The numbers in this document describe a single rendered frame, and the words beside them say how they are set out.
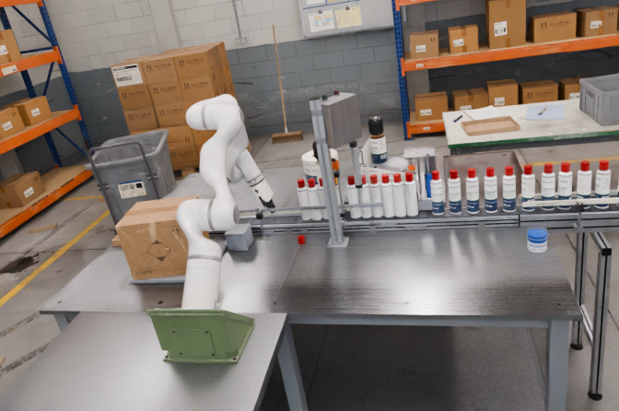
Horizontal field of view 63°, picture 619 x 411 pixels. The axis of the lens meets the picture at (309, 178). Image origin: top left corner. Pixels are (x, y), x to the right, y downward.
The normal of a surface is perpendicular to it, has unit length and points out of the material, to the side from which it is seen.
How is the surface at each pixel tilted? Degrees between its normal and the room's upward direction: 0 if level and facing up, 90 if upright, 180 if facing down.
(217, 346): 90
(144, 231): 90
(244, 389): 0
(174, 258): 90
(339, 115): 90
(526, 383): 1
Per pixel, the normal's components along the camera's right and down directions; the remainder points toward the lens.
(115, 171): 0.15, 0.41
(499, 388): -0.16, -0.92
